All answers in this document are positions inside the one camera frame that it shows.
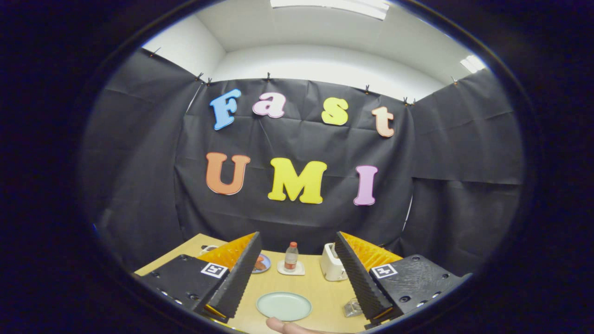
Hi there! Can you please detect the clear water bottle red cap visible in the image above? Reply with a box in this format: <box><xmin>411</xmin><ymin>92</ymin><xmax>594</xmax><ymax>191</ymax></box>
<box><xmin>284</xmin><ymin>242</ymin><xmax>299</xmax><ymax>271</ymax></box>

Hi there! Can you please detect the long ceiling light panel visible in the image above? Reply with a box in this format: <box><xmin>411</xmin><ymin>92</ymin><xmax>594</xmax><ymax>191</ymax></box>
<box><xmin>271</xmin><ymin>0</ymin><xmax>389</xmax><ymax>20</ymax></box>

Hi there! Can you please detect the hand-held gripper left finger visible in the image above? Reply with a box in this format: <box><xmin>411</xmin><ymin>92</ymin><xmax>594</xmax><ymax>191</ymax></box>
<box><xmin>134</xmin><ymin>231</ymin><xmax>263</xmax><ymax>324</ymax></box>

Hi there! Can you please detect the small ceiling light panel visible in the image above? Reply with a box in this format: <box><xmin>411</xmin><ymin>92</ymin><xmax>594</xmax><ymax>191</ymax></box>
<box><xmin>460</xmin><ymin>55</ymin><xmax>486</xmax><ymax>74</ymax></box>

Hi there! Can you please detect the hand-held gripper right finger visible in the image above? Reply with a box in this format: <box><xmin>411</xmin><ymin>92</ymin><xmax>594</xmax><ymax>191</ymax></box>
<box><xmin>334</xmin><ymin>231</ymin><xmax>472</xmax><ymax>326</ymax></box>

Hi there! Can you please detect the pale green round plate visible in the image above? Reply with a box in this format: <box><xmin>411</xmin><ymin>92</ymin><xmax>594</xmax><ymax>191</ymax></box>
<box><xmin>256</xmin><ymin>291</ymin><xmax>312</xmax><ymax>322</ymax></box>

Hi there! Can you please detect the white square coaster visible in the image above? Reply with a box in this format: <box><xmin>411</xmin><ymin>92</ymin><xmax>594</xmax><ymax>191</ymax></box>
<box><xmin>278</xmin><ymin>260</ymin><xmax>306</xmax><ymax>276</ymax></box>

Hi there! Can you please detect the cream white toaster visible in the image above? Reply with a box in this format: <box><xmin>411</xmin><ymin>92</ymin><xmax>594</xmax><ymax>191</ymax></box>
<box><xmin>320</xmin><ymin>243</ymin><xmax>349</xmax><ymax>282</ymax></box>

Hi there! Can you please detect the metal wire drainer basket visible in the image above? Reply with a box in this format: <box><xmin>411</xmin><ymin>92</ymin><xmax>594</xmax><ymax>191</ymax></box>
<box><xmin>343</xmin><ymin>298</ymin><xmax>365</xmax><ymax>318</ymax></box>

